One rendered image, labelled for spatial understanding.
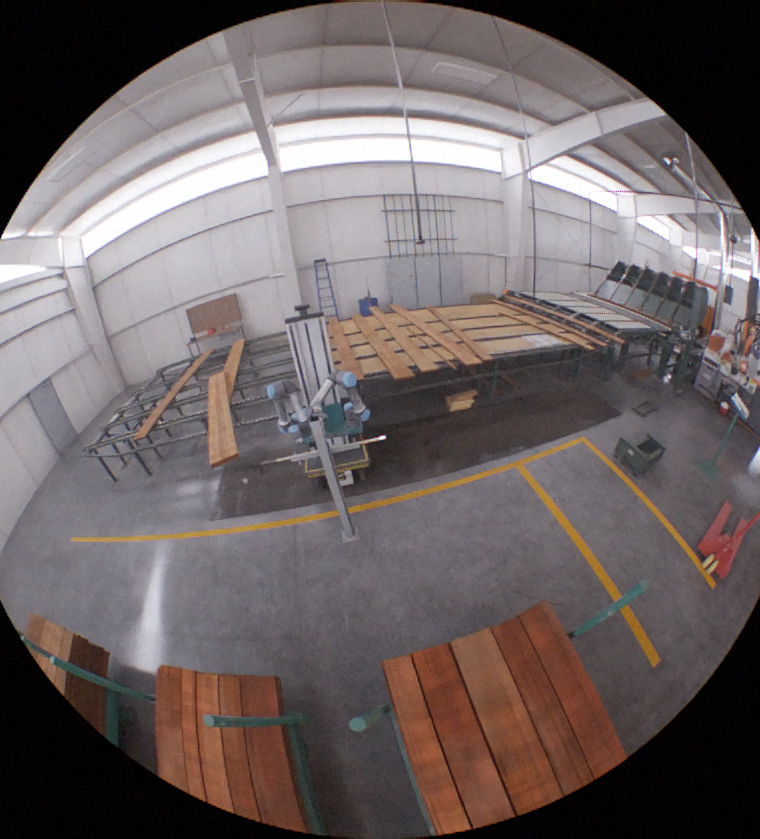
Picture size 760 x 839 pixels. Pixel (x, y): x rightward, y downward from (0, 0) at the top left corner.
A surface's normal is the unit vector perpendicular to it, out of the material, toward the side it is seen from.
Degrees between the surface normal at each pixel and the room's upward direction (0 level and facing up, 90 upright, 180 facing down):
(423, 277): 90
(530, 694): 0
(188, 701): 0
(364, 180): 88
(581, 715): 0
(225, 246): 87
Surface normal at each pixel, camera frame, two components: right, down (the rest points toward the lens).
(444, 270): 0.22, 0.52
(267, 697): -0.11, -0.83
